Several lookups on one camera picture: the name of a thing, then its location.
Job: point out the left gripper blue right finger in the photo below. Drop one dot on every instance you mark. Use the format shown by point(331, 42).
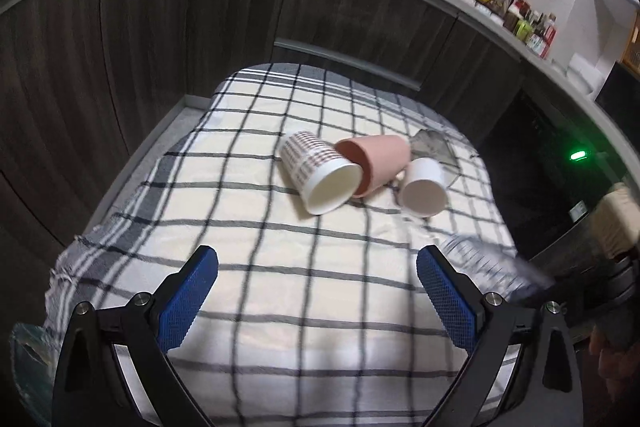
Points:
point(521, 368)

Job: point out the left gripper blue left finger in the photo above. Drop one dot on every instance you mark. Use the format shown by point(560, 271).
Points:
point(90, 387)

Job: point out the clear glass cup with print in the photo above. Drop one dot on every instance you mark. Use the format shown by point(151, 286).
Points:
point(495, 268)

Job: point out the white paper cup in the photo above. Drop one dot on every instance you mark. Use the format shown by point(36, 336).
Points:
point(423, 189)

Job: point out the grey square transparent cup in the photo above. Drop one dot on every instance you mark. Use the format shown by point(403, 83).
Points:
point(433, 144)

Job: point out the pink plastic cup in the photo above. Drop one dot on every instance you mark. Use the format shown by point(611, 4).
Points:
point(381, 158)

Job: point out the patterned paper cup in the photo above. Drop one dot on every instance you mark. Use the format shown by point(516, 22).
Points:
point(323, 178)

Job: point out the white checkered cloth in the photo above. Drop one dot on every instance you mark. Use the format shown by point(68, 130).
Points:
point(312, 321)

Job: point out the built-in black dishwasher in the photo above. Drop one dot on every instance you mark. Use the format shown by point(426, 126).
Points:
point(547, 169)

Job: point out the condiment bottles group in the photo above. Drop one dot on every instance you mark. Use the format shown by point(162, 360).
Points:
point(535, 29)

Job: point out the grey cabinet handle bar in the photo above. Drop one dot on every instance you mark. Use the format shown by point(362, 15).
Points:
point(346, 60)

